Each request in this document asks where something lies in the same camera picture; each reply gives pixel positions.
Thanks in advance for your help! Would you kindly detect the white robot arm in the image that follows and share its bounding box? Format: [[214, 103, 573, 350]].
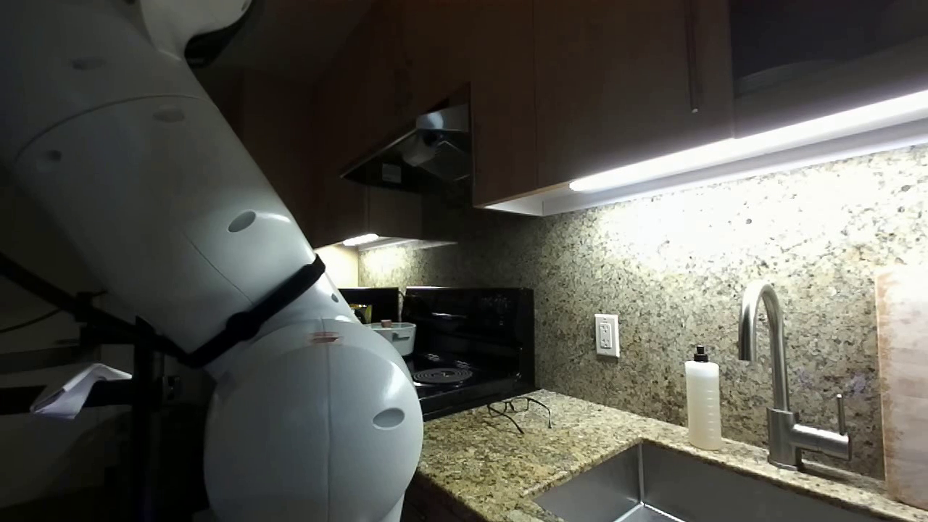
[[0, 0, 423, 522]]

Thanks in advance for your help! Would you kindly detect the brown left cabinet door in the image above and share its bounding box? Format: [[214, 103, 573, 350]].
[[472, 0, 733, 209]]

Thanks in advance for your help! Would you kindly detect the under-cabinet light strip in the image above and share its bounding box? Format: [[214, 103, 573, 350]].
[[567, 86, 928, 197]]

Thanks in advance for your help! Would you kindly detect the black microwave oven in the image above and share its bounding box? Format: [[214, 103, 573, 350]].
[[345, 287, 535, 416]]

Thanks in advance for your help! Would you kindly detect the range hood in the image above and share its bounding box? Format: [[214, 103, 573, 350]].
[[342, 103, 472, 190]]

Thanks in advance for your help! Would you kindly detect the white soap dispenser bottle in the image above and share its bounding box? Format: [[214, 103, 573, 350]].
[[684, 347, 723, 450]]

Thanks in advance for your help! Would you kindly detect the stainless steel sink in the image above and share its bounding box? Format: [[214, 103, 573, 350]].
[[536, 441, 903, 522]]

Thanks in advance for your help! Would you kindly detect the steel kitchen faucet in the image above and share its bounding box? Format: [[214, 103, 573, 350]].
[[739, 282, 852, 469]]

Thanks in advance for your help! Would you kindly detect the wooden cutting board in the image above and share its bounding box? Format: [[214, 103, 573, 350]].
[[877, 266, 928, 506]]

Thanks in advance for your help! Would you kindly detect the white light switch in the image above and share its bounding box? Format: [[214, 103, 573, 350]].
[[596, 313, 620, 355]]

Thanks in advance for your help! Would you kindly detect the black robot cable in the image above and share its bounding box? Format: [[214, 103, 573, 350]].
[[0, 253, 330, 522]]

